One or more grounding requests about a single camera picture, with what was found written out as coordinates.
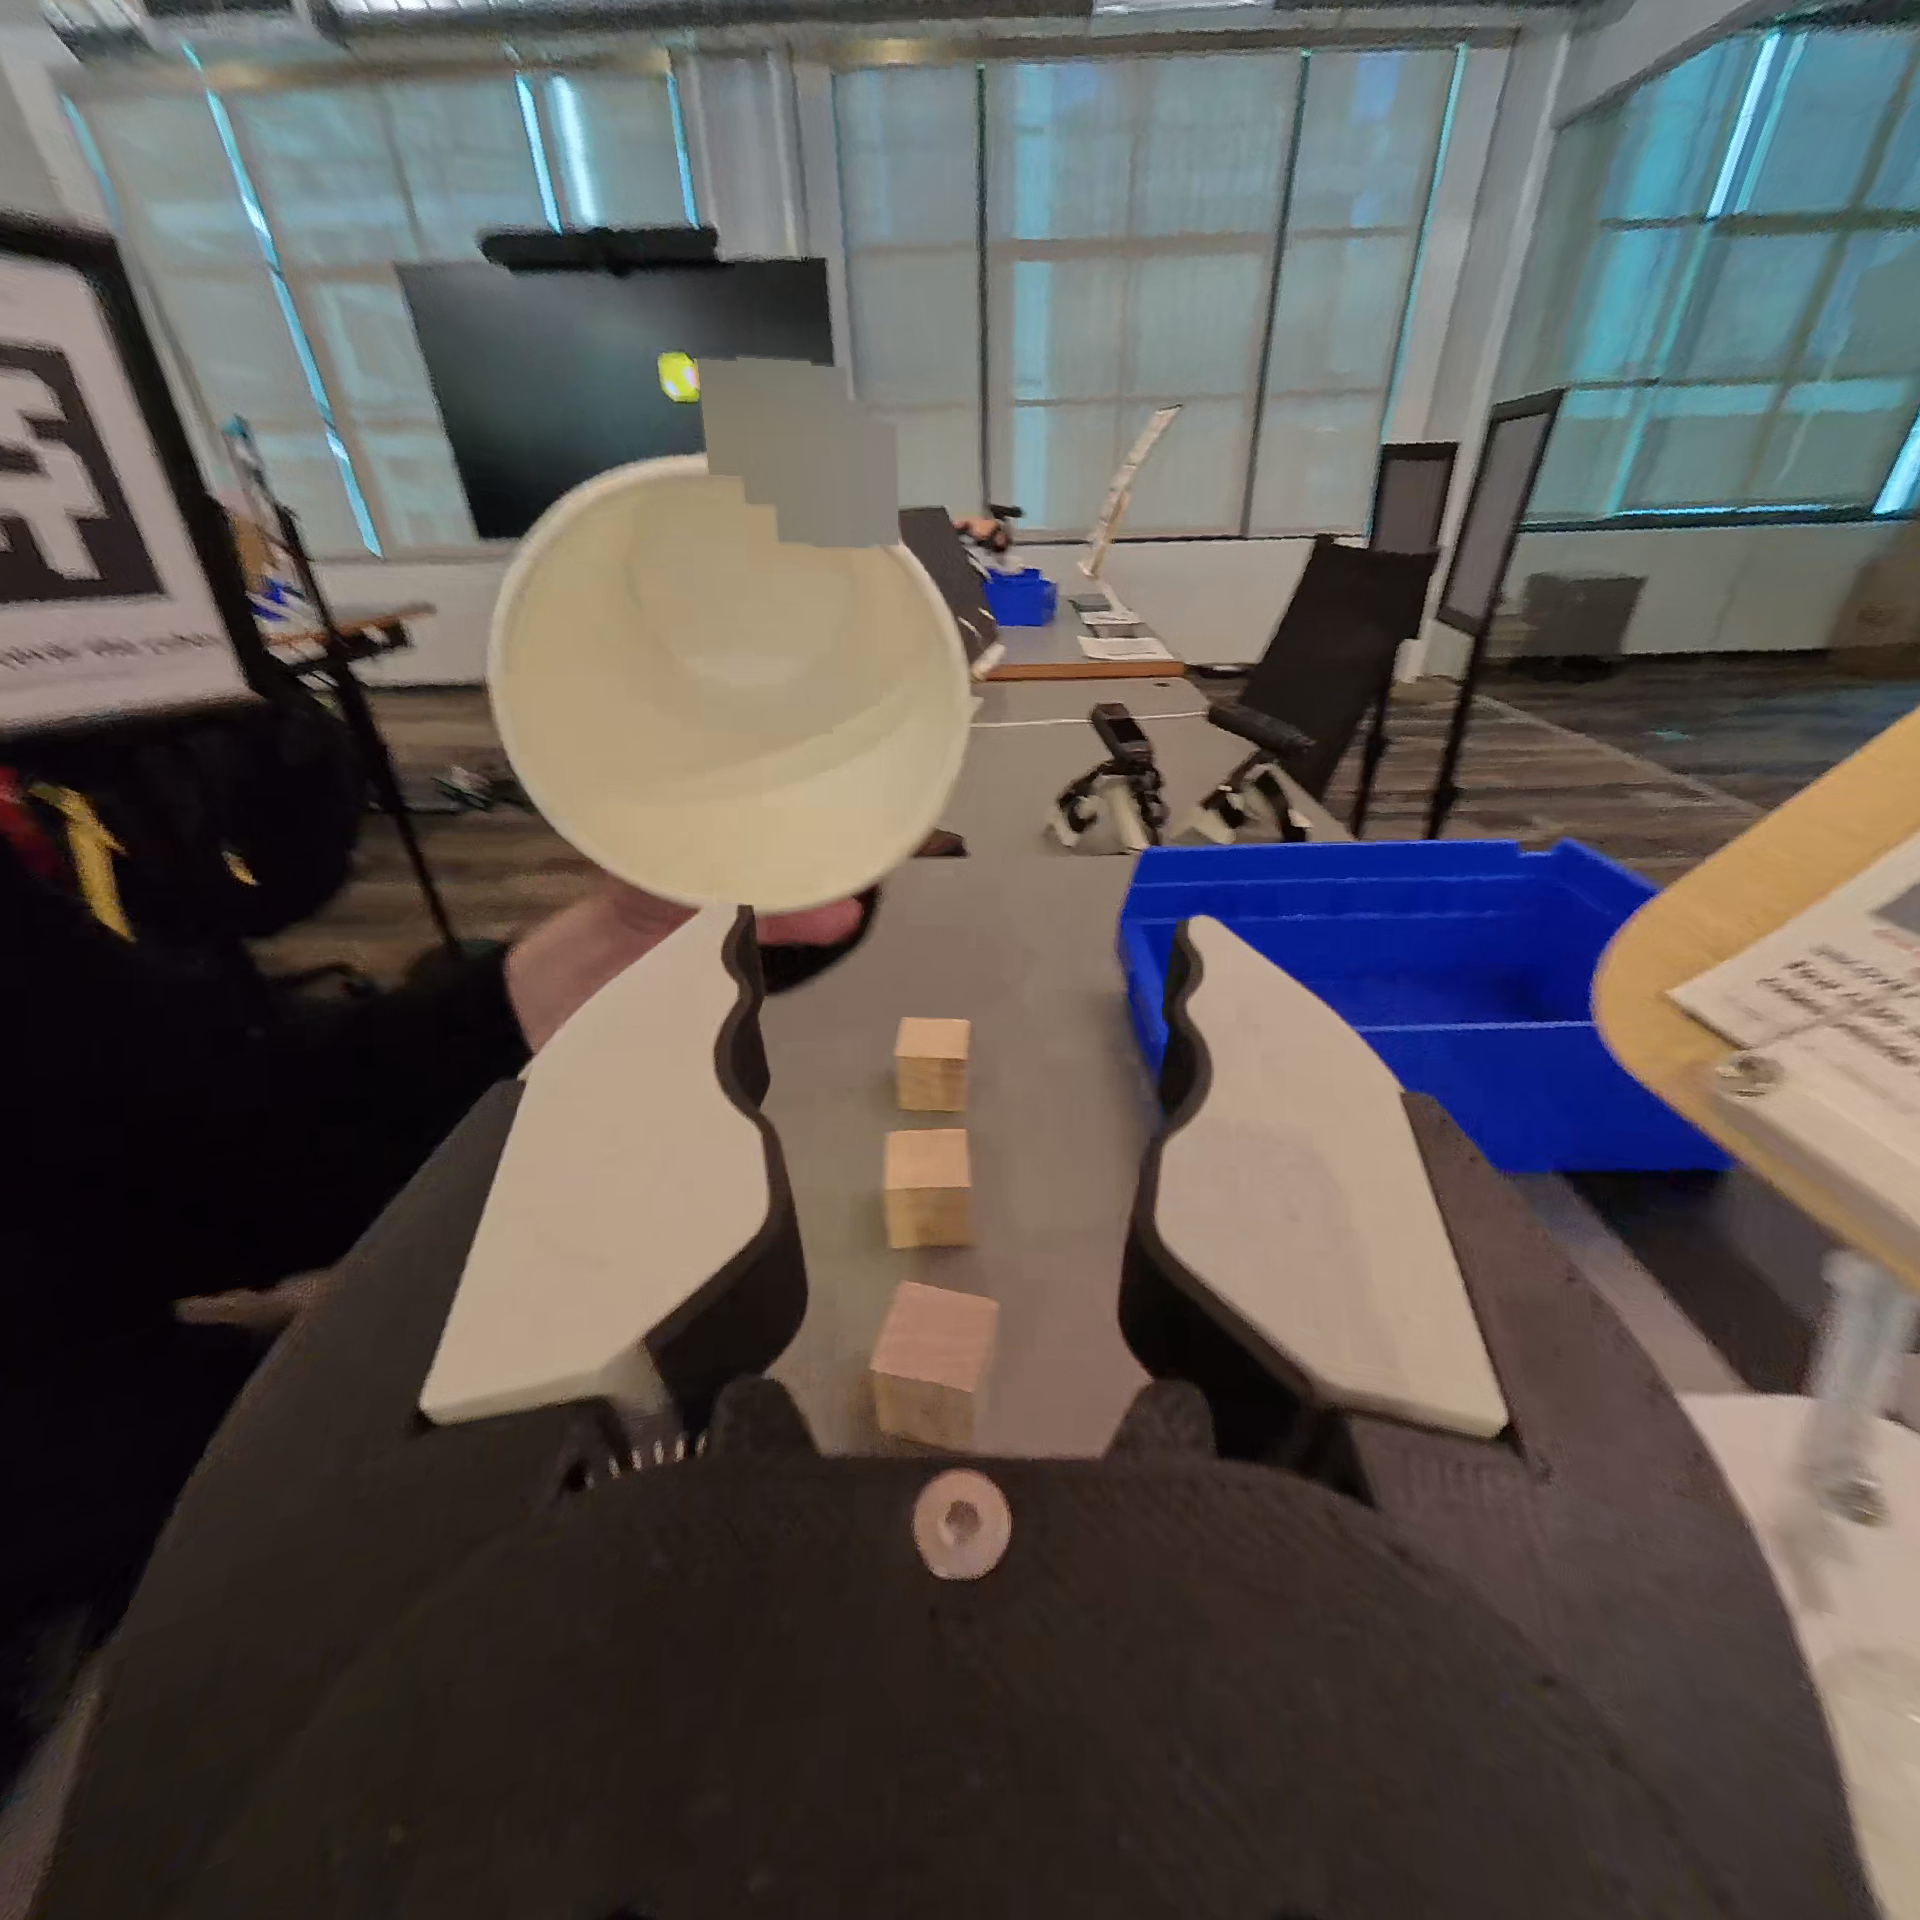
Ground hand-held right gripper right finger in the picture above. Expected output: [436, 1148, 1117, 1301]
[1117, 914, 1512, 1447]

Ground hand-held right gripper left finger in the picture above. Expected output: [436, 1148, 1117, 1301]
[416, 901, 813, 1428]

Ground white paper cup green line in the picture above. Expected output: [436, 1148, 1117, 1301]
[487, 451, 979, 918]

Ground person's left hand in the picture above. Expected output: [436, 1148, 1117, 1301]
[503, 889, 881, 1076]

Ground small wooden cube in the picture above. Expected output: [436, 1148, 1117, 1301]
[870, 1283, 1003, 1452]
[895, 1017, 975, 1116]
[883, 1129, 975, 1252]

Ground large blue plastic bin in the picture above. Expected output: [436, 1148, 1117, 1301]
[1117, 836, 1734, 1177]

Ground spare hand-held gripper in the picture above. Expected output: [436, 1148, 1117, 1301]
[1050, 702, 1173, 859]

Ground paper sheets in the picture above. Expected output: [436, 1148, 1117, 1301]
[1073, 592, 1176, 666]

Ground round wooden sign board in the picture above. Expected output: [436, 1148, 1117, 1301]
[1590, 704, 1920, 1284]

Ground black easel stand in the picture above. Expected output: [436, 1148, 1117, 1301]
[224, 511, 456, 950]

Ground black office chair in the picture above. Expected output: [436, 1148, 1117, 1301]
[1200, 537, 1443, 842]

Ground white tilted sign card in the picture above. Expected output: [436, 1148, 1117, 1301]
[1081, 405, 1183, 582]

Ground printed instruction sheet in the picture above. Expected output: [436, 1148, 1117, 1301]
[1664, 870, 1920, 1202]

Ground grey low cabinet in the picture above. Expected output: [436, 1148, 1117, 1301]
[1522, 575, 1649, 662]

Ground white stand base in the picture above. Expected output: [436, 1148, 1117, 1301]
[1676, 1393, 1920, 1920]

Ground small black standing panel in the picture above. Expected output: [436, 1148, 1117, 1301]
[1368, 443, 1461, 560]

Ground tall black standing panel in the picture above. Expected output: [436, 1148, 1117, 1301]
[1425, 391, 1571, 842]

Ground cardboard box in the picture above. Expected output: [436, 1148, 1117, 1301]
[1842, 552, 1920, 678]

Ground black and white code poster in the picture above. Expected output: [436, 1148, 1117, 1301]
[0, 217, 265, 739]

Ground black bag yellow straps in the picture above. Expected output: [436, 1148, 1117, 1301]
[0, 697, 370, 963]

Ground clear stand post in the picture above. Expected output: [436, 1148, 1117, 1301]
[1793, 1245, 1920, 1533]

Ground black wall screen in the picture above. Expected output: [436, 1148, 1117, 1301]
[397, 258, 835, 542]

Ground black camera bar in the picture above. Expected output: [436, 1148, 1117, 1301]
[480, 225, 722, 276]

